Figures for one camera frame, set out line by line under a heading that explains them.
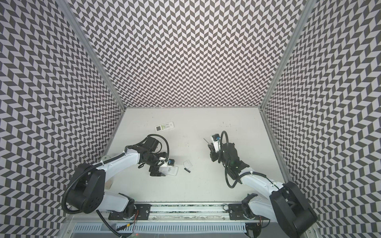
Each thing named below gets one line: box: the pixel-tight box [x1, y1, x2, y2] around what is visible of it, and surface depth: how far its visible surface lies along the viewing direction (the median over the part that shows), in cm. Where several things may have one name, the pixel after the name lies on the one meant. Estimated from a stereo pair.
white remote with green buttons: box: [154, 121, 176, 132], surface depth 107 cm
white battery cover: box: [183, 159, 193, 169], surface depth 91 cm
